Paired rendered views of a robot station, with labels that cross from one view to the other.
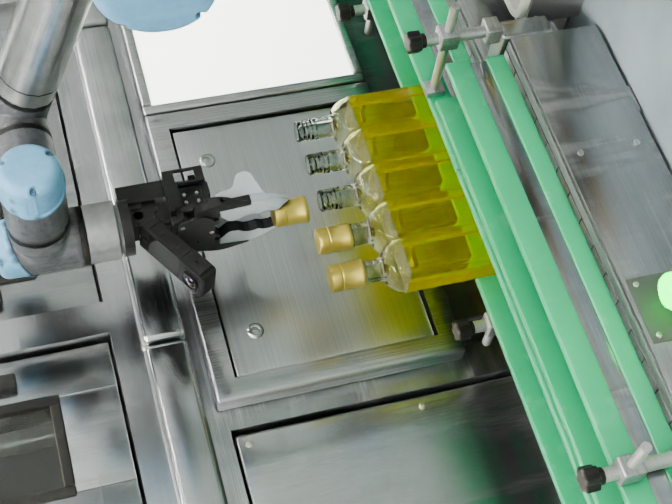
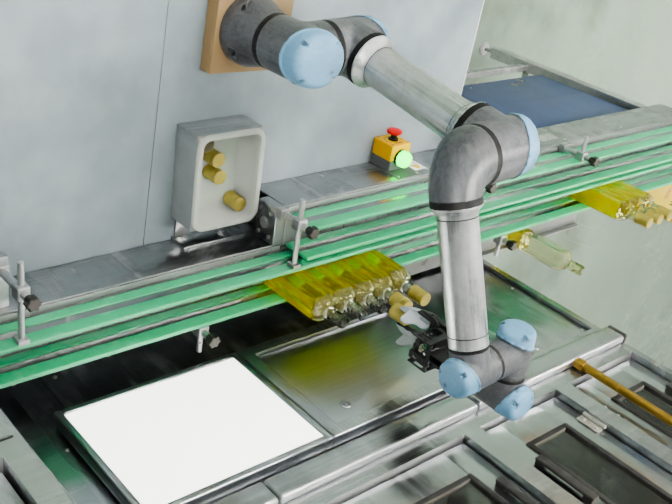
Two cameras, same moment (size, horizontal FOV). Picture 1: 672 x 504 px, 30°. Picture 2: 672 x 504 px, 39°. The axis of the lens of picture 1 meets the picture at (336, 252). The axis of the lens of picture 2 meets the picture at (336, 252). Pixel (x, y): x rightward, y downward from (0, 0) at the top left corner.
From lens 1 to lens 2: 239 cm
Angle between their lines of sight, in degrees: 77
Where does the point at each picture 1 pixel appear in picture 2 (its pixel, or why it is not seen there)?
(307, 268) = (385, 355)
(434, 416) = not seen: hidden behind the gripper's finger
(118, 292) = (454, 429)
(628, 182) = (346, 178)
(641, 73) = (290, 164)
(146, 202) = (445, 355)
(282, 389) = not seen: hidden behind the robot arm
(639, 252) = (381, 176)
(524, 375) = (410, 257)
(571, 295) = (411, 196)
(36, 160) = (511, 325)
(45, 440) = (551, 443)
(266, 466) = not seen: hidden behind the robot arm
